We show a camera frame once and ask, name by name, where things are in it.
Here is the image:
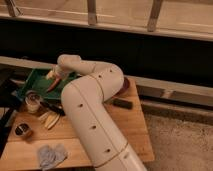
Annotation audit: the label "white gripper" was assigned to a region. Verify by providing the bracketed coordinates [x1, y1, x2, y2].
[46, 65, 74, 83]

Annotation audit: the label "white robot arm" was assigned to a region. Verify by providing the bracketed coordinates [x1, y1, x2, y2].
[47, 54, 147, 171]

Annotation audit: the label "purple bowl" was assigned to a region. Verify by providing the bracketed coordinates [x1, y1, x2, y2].
[117, 77, 130, 95]

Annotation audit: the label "green plastic tray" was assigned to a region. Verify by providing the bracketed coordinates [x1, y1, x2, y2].
[18, 68, 77, 101]

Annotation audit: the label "clear glass jar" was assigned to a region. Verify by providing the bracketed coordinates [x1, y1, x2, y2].
[25, 91, 41, 113]

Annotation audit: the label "sliced banana pieces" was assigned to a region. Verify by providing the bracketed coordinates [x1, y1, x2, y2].
[38, 111, 60, 130]

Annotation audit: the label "wooden table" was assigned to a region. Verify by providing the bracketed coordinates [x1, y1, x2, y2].
[0, 78, 154, 171]

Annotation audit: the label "small metal cup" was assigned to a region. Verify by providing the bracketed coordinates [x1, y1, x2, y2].
[15, 123, 33, 139]

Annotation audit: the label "black rectangular block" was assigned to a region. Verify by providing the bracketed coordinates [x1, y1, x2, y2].
[113, 98, 133, 109]

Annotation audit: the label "grey crumpled cloth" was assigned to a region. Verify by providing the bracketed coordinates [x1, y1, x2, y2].
[37, 144, 68, 171]

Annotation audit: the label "black handled knife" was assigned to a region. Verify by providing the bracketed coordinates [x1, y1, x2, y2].
[40, 101, 65, 116]

